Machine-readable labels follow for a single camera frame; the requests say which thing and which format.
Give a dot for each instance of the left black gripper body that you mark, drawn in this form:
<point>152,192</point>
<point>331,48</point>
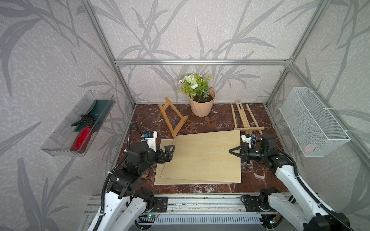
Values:
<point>158,157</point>

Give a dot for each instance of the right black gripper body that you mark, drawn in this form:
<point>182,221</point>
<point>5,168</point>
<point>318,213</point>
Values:
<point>245,153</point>

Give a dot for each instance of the wooden board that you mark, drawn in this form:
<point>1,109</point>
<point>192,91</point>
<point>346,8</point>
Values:
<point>165,181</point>
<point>205,157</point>

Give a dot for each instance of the wooden easel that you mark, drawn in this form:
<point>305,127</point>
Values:
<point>174,125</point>
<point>247,128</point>

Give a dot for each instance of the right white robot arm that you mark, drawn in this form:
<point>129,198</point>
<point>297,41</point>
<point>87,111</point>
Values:
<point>305,211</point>

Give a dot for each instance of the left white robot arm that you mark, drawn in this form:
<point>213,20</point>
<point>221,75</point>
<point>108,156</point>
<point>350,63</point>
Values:
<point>127,184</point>

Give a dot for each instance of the pink flower pot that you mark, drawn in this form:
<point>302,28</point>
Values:
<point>202,109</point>

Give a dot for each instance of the pink item in basket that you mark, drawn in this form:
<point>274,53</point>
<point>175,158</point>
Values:
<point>309,148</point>

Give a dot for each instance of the green artificial plant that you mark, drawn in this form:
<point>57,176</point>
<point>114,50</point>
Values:
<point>196,87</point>

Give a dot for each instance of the green dustpan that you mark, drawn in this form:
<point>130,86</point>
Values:
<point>99,110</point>

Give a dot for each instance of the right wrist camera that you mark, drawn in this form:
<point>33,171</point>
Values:
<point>250,140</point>

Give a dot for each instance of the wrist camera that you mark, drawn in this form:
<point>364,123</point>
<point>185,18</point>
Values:
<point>250,140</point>
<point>150,138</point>

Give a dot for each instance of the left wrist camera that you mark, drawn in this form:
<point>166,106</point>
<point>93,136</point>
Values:
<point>150,138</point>

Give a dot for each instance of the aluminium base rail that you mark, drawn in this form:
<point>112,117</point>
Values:
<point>197,209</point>

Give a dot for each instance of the white wire mesh basket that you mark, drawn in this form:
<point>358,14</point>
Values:
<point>310,121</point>

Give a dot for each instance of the clear plastic wall bin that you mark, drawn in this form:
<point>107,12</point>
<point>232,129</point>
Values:
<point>74,136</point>

